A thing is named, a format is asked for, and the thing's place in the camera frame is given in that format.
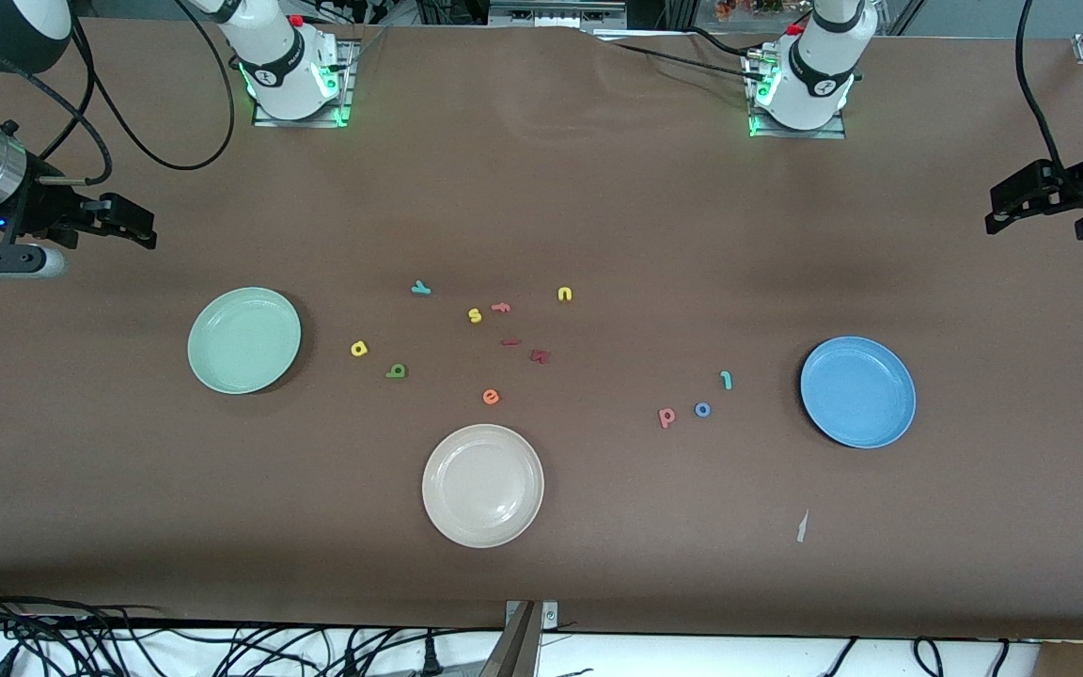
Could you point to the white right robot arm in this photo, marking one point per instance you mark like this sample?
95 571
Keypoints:
283 66

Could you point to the blue plate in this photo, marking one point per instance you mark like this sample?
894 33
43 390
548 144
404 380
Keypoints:
858 392

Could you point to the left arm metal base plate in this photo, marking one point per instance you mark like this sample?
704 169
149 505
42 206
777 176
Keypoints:
833 133

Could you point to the brown table cover sheet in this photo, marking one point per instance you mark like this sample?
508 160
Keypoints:
598 188

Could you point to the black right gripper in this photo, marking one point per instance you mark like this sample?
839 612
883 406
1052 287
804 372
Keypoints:
37 209

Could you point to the grey background device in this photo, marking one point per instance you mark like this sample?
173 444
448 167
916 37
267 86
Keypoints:
551 14

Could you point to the orange background decoration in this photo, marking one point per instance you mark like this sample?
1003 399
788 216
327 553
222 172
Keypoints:
748 7

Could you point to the pink foam letter p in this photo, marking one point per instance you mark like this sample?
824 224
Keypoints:
667 417

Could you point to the metal table clamp bracket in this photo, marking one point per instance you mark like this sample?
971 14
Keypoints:
549 616

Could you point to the light green plate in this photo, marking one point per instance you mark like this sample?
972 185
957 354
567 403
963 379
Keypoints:
244 340

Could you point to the small white paper scrap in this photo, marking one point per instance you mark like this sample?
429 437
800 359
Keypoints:
802 527

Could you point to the grey metal beam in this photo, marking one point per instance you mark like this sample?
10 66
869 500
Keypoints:
513 653

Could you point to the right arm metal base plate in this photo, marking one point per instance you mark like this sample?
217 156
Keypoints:
346 75

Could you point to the teal foam letter y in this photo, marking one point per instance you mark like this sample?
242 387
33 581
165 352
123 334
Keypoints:
420 289

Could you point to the beige plate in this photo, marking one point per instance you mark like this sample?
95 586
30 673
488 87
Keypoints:
483 486

